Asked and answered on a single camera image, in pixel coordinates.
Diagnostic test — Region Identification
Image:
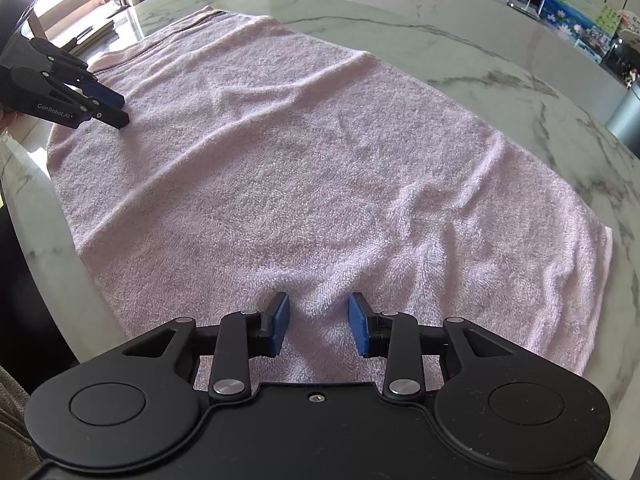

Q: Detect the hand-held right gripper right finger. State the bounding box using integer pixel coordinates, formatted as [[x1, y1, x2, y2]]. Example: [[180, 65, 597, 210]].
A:
[[348, 291, 519, 402]]

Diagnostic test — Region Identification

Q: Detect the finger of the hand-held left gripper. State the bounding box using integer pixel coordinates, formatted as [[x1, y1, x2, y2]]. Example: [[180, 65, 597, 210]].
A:
[[74, 94, 131, 129], [29, 37, 126, 109]]

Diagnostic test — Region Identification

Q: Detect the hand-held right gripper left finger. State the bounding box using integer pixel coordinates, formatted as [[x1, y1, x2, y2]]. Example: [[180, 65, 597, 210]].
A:
[[119, 291, 291, 402]]

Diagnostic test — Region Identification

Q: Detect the pink towel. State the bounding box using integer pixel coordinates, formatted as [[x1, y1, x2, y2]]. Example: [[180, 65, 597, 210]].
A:
[[45, 5, 615, 394]]

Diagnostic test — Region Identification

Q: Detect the black floor tool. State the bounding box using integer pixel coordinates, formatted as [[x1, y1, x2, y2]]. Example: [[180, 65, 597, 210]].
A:
[[74, 21, 119, 49]]

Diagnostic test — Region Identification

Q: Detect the grey cloth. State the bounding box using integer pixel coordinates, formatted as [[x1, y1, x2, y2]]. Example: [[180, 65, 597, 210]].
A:
[[0, 366, 42, 477]]

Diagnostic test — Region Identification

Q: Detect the silver trash can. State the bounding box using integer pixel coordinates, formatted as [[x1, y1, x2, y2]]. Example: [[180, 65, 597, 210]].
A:
[[604, 88, 640, 152]]

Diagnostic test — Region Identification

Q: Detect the black router with antennas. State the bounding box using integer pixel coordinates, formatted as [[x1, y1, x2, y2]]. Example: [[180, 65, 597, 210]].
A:
[[506, 0, 544, 22]]

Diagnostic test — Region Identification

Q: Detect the dark glass tank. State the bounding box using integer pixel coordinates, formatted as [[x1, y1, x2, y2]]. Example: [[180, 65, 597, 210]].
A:
[[599, 40, 640, 89]]

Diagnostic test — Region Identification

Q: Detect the blue lotus painting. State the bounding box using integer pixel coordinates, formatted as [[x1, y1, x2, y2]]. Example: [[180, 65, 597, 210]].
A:
[[542, 0, 622, 54]]

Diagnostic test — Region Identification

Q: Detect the round paper fan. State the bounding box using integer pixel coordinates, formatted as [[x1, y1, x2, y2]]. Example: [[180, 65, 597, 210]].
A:
[[615, 8, 640, 54]]

